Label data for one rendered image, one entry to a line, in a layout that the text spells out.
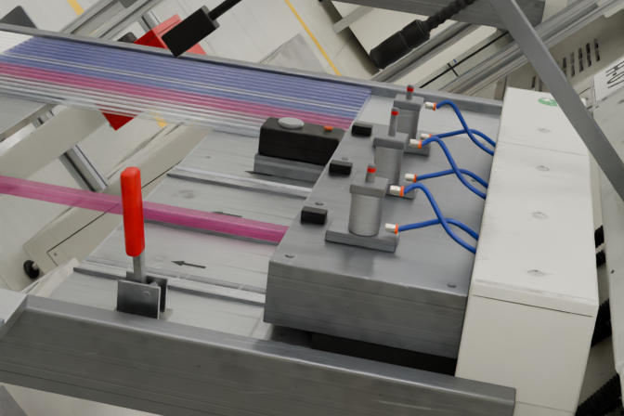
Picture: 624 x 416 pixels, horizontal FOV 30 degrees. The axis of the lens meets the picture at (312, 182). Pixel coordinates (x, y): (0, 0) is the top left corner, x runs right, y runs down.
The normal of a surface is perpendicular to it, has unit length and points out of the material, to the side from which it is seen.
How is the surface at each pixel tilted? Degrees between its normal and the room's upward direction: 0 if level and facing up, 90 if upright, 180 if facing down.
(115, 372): 90
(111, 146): 0
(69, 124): 90
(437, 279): 48
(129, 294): 90
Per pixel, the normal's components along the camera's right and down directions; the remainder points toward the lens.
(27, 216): 0.79, -0.51
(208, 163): 0.11, -0.93
